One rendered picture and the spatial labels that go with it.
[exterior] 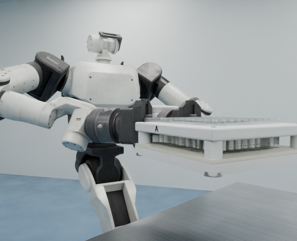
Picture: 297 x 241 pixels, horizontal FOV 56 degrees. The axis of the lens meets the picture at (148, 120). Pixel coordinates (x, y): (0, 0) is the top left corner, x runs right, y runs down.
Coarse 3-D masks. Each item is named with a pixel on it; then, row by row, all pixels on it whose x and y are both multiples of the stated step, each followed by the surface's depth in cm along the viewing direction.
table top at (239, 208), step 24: (216, 192) 72; (240, 192) 72; (264, 192) 72; (288, 192) 72; (168, 216) 56; (192, 216) 56; (216, 216) 56; (240, 216) 56; (264, 216) 56; (288, 216) 56; (96, 240) 46; (120, 240) 46; (144, 240) 46; (168, 240) 46; (192, 240) 46; (216, 240) 46; (240, 240) 46; (264, 240) 46; (288, 240) 46
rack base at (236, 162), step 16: (144, 144) 58; (160, 144) 58; (160, 160) 52; (176, 160) 47; (192, 160) 44; (208, 160) 41; (224, 160) 41; (240, 160) 43; (256, 160) 44; (272, 160) 46; (288, 160) 49
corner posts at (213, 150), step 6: (138, 132) 60; (144, 132) 59; (138, 138) 60; (144, 138) 59; (150, 138) 60; (294, 138) 52; (204, 144) 42; (210, 144) 41; (216, 144) 40; (222, 144) 41; (294, 144) 52; (204, 150) 42; (210, 150) 41; (216, 150) 40; (222, 150) 41; (204, 156) 42; (210, 156) 41; (216, 156) 41; (222, 156) 41
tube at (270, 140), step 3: (270, 120) 52; (273, 120) 52; (270, 123) 52; (273, 123) 52; (267, 138) 52; (270, 138) 52; (273, 138) 52; (267, 141) 52; (270, 141) 52; (273, 141) 52; (267, 144) 52; (270, 144) 52; (273, 144) 52; (267, 147) 52; (270, 147) 52; (273, 147) 52
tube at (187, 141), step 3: (186, 120) 51; (189, 120) 51; (186, 123) 51; (189, 123) 51; (186, 138) 51; (186, 141) 51; (189, 141) 51; (186, 144) 51; (189, 144) 51; (186, 147) 51; (189, 147) 51
